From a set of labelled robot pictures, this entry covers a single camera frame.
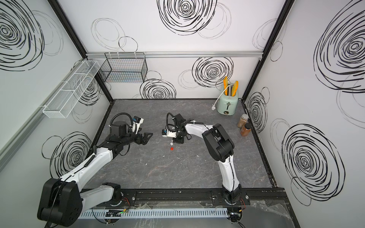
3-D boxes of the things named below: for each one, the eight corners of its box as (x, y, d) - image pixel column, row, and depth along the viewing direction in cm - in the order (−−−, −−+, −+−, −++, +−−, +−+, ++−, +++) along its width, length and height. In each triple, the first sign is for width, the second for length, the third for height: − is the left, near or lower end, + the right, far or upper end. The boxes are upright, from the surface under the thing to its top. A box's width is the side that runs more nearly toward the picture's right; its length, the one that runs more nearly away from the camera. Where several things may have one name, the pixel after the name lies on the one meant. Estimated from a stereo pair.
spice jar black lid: (241, 136, 100) (245, 129, 93) (239, 130, 104) (243, 122, 97) (248, 136, 100) (252, 129, 93) (245, 130, 104) (250, 122, 97)
